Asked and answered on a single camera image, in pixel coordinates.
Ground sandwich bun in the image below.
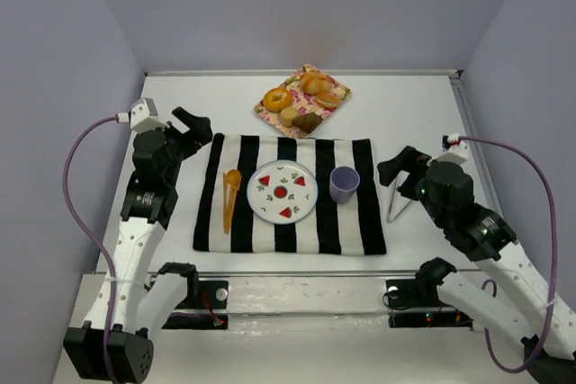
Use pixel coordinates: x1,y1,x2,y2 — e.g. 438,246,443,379
315,91,342,110

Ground metal tongs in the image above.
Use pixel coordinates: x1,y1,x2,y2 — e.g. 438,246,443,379
386,172,412,223

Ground orange plastic spoon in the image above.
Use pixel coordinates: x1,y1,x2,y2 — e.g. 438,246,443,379
229,169,242,232

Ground purple cable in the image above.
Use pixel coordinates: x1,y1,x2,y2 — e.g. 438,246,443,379
458,136,559,374
62,115,131,383

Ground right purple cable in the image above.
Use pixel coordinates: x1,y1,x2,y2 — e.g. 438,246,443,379
458,136,559,374

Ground floral serving tray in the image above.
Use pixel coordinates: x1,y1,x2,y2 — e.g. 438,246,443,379
254,64,352,139

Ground knotted bread roll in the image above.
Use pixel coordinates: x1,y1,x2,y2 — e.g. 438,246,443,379
299,70,332,95

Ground lilac plastic cup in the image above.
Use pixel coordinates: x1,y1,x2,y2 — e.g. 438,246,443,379
329,166,360,204

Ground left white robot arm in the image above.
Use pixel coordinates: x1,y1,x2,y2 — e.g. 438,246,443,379
63,100,213,383

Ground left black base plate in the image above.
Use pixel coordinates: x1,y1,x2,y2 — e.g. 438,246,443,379
162,279,229,331

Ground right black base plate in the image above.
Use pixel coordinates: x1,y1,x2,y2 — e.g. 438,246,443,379
382,279,473,329

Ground brown chocolate bread slice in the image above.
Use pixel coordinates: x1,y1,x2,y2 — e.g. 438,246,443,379
292,112,323,134

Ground white watermelon pattern plate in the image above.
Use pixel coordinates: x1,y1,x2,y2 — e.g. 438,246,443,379
247,159,319,225

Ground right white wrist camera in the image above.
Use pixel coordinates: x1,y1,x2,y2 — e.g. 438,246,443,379
433,133,470,165

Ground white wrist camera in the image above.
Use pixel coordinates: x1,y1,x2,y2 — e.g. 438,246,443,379
129,98,168,134
433,133,470,165

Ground golden bagel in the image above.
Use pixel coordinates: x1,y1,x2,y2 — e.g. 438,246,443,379
263,87,293,112

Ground black white striped cloth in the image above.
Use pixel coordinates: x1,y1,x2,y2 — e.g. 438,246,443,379
193,133,387,256

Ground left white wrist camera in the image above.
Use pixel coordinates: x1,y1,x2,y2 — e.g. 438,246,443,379
129,98,168,134

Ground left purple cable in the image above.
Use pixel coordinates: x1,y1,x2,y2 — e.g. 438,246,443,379
62,115,131,383

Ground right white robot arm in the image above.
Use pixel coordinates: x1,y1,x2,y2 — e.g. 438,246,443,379
377,141,575,383

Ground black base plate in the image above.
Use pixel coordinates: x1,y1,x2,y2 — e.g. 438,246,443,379
382,279,473,329
162,279,229,331

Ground small round muffin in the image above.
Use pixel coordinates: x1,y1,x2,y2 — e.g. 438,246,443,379
278,106,300,127

